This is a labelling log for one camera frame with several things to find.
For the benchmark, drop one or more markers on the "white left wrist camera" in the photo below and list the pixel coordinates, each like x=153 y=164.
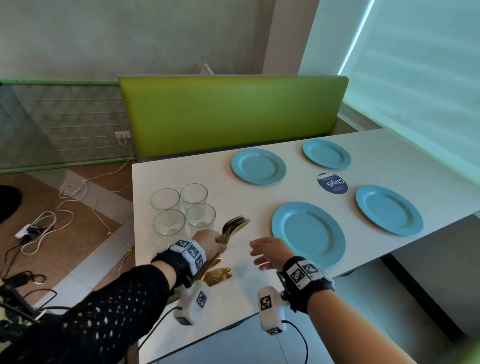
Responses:
x=193 y=303

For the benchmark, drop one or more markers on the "pile of gold cutlery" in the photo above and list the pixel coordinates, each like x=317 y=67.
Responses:
x=217 y=279
x=217 y=272

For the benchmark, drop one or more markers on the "white power strip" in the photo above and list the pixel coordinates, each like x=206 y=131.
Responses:
x=24 y=232

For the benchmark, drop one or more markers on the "black left wristband with markers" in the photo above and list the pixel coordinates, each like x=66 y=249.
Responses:
x=176 y=258

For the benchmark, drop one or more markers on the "green framed mesh partition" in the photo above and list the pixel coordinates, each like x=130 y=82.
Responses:
x=56 y=123

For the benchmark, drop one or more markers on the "person's left hand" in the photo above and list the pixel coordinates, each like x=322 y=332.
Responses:
x=208 y=243

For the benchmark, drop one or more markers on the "green padded bench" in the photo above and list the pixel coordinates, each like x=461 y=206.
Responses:
x=468 y=352
x=232 y=112

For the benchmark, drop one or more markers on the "person's right forearm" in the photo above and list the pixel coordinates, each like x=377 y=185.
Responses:
x=345 y=326

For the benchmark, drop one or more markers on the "light blue plate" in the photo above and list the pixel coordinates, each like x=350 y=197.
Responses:
x=258 y=166
x=308 y=234
x=389 y=210
x=326 y=153

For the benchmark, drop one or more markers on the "white window blind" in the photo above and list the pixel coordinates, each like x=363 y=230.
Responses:
x=412 y=75

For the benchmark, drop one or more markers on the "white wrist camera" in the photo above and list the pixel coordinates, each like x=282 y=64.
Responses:
x=270 y=311
x=193 y=303

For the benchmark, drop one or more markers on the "white table black pedestal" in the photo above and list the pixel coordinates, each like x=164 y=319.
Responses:
x=7 y=204

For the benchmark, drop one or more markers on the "round purple sticker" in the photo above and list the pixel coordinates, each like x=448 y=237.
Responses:
x=332 y=183

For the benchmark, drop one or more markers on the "white chair back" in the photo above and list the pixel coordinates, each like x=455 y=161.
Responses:
x=207 y=69

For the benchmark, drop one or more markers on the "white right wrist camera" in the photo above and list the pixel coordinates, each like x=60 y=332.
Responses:
x=270 y=311

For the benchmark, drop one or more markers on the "person's right hand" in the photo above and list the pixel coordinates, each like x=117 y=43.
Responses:
x=273 y=253

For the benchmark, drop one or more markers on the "person's left forearm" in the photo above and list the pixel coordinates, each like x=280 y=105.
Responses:
x=112 y=311

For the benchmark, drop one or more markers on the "black right wristband with markers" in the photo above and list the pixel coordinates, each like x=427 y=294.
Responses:
x=311 y=288

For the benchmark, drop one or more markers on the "black power adapter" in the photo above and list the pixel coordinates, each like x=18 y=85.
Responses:
x=17 y=279

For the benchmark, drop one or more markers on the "black wristband with markers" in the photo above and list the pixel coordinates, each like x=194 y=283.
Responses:
x=176 y=258
x=311 y=288

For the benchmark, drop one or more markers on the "white wall socket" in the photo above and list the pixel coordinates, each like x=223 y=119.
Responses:
x=123 y=134

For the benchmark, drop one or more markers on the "clear drinking glass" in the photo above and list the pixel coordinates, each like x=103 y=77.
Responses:
x=168 y=223
x=200 y=216
x=165 y=198
x=194 y=195

